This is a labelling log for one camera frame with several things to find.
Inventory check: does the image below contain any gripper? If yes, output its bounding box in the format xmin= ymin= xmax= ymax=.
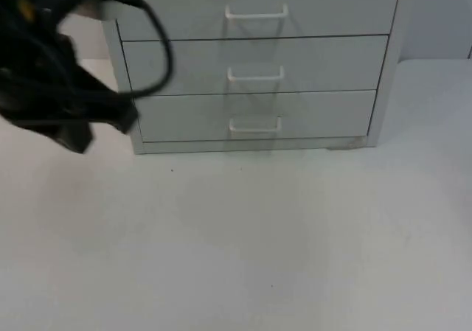
xmin=0 ymin=35 xmax=140 ymax=156

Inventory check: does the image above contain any grey chest of drawers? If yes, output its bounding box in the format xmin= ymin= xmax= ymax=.
xmin=101 ymin=0 xmax=403 ymax=156

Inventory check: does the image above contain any black cable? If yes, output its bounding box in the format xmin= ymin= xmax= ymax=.
xmin=98 ymin=0 xmax=175 ymax=99

